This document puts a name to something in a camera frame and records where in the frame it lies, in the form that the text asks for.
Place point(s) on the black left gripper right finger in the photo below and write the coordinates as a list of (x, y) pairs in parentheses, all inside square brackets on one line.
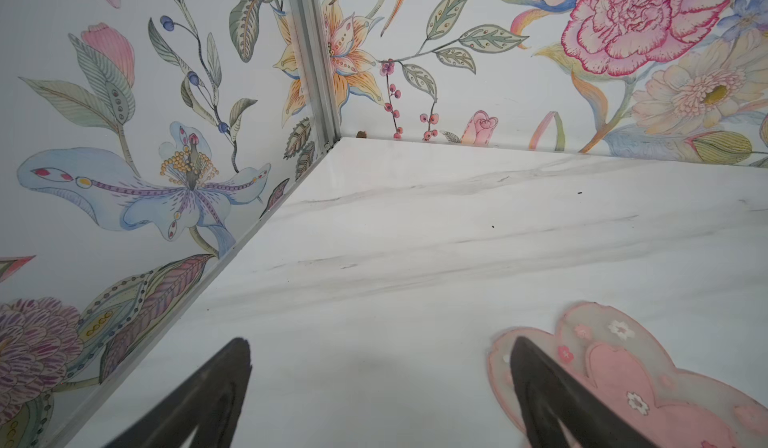
[(554, 403)]

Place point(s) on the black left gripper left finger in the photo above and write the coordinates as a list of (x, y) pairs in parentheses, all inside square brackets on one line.
[(203, 411)]

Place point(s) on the pink flower coaster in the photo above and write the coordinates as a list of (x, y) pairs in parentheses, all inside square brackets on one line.
[(626, 367)]

